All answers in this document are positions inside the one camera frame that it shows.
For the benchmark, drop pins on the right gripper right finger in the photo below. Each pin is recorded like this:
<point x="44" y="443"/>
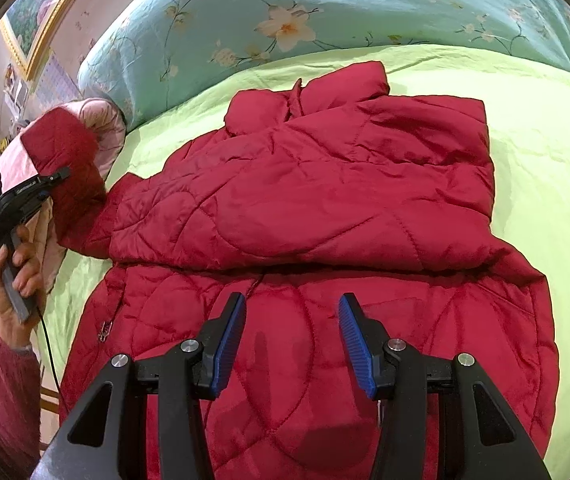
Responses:
<point x="366" y="343"/>

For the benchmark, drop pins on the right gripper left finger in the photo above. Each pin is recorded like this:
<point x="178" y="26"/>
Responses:
<point x="220" y="338"/>

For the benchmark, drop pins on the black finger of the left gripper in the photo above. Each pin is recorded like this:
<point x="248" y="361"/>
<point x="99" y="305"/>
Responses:
<point x="47" y="183"/>

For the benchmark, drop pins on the red quilted puffer jacket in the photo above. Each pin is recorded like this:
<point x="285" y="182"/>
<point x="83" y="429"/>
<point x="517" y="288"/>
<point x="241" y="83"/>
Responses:
<point x="302" y="195"/>

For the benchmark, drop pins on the left forearm red sleeve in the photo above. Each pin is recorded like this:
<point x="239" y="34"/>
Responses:
<point x="20" y="412"/>

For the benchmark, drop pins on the person's left hand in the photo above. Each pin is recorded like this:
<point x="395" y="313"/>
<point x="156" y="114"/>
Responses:
<point x="28" y="283"/>

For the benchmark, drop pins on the pink quilted blanket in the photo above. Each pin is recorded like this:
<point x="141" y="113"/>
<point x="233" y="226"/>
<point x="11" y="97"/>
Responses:
<point x="87" y="136"/>

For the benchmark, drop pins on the gold framed painting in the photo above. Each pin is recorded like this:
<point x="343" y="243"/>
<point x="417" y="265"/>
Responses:
<point x="28" y="28"/>

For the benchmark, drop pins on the teal floral quilt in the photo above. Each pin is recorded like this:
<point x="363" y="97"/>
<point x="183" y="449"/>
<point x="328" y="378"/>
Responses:
<point x="160" y="53"/>

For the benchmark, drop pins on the light green bed sheet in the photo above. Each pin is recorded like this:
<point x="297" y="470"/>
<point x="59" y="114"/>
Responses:
<point x="540" y="169"/>

